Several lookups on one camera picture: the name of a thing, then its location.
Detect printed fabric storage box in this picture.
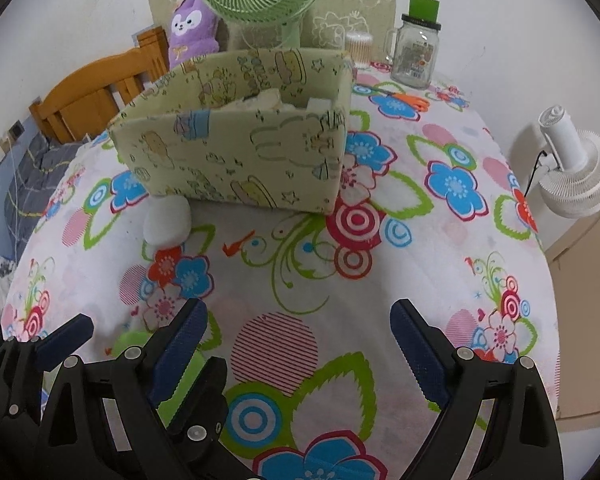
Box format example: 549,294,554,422
107,47,356,217

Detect orange scissors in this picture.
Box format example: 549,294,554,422
360,82,431,112

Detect glass mug with green lid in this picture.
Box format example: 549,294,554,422
382,0,443,90

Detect purple plush rabbit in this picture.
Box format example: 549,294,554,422
167,1,220,68

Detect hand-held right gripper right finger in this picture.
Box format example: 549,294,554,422
390,299,565,480

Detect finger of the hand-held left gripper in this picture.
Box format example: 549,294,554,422
167,357,229,461
2,314,95,386

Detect white clip fan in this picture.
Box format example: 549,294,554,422
522,105,600,218

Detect white round case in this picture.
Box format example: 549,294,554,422
143,196,191,247

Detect black fan cable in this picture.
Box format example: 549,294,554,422
522,150,548,196

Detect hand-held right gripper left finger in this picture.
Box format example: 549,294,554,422
36,298,209,480

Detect wooden bed headboard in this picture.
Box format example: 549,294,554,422
28,26,171,143

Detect grey plaid pillow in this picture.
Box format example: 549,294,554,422
7,132,88,221

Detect floral tablecloth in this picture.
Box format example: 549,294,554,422
0,57,561,480

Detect cotton swab jar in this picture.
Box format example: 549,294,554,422
345,31,373,67

